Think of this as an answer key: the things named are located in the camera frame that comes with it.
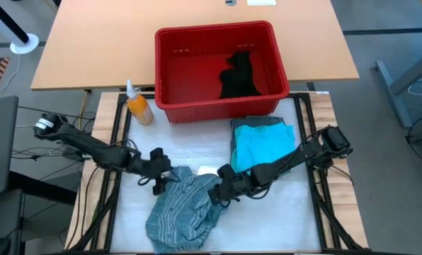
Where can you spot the dark grey panel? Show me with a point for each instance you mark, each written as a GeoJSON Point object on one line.
{"type": "Point", "coordinates": [0, 141]}

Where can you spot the grey desk grommet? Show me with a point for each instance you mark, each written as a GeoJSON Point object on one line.
{"type": "Point", "coordinates": [230, 2]}

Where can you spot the tan wooden desk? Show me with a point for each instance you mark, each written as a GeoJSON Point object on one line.
{"type": "Point", "coordinates": [90, 42]}

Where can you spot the grey metal desk leg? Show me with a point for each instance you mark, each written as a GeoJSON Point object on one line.
{"type": "Point", "coordinates": [391, 92]}

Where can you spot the black aluminium table frame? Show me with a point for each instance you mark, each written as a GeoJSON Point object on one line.
{"type": "Point", "coordinates": [317, 219]}

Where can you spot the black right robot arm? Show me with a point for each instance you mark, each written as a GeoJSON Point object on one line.
{"type": "Point", "coordinates": [303, 152]}

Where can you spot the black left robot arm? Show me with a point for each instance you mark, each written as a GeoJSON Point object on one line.
{"type": "Point", "coordinates": [90, 145]}

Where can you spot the orange spray bottle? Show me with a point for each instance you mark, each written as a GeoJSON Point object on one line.
{"type": "Point", "coordinates": [138, 106]}

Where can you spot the black garment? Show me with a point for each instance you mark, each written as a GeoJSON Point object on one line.
{"type": "Point", "coordinates": [239, 78]}

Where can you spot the white floor stand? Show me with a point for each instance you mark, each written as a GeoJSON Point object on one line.
{"type": "Point", "coordinates": [25, 44]}

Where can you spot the red plastic laundry bin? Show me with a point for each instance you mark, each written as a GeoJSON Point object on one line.
{"type": "Point", "coordinates": [197, 71]}

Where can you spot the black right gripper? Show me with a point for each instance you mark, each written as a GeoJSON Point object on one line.
{"type": "Point", "coordinates": [235, 187]}

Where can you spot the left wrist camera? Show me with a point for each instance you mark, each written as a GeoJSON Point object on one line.
{"type": "Point", "coordinates": [159, 187]}

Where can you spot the grey-green garment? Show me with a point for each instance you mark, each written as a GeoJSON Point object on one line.
{"type": "Point", "coordinates": [257, 121]}

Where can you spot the white flat item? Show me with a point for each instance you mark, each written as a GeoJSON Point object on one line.
{"type": "Point", "coordinates": [260, 2]}

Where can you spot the grey striped garment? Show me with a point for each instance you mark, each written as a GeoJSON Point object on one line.
{"type": "Point", "coordinates": [182, 212]}

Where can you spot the turquoise shirt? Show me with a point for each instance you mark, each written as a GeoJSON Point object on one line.
{"type": "Point", "coordinates": [264, 145]}

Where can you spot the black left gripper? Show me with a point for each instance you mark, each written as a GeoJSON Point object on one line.
{"type": "Point", "coordinates": [156, 166]}

